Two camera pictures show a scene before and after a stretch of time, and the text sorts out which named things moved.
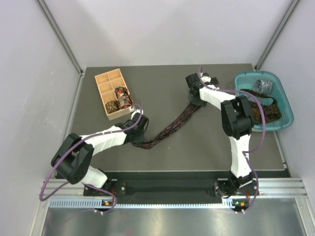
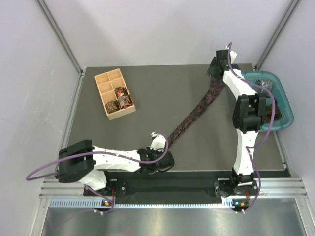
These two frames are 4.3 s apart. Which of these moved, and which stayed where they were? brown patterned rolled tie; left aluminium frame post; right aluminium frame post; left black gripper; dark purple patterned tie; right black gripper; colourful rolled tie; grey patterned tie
Moved: right black gripper; left black gripper; dark purple patterned tie
Stayed: right aluminium frame post; left aluminium frame post; brown patterned rolled tie; colourful rolled tie; grey patterned tie
